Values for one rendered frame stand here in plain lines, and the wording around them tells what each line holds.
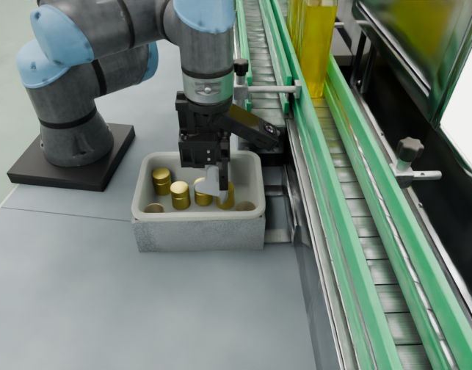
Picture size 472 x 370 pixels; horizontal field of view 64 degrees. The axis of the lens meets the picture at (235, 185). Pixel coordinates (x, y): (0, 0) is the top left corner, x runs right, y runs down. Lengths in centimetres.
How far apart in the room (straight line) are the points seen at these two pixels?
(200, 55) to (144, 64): 33
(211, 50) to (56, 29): 19
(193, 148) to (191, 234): 15
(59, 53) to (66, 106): 28
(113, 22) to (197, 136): 20
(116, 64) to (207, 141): 30
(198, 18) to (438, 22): 34
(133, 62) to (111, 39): 28
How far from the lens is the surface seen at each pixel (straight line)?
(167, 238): 66
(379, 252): 55
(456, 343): 43
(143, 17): 57
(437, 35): 65
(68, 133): 84
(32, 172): 89
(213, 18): 51
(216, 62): 53
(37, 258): 76
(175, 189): 71
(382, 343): 39
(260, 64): 98
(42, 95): 80
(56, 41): 54
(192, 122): 60
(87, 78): 80
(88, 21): 55
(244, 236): 66
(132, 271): 68
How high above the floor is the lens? 129
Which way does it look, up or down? 43 degrees down
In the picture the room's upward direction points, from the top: straight up
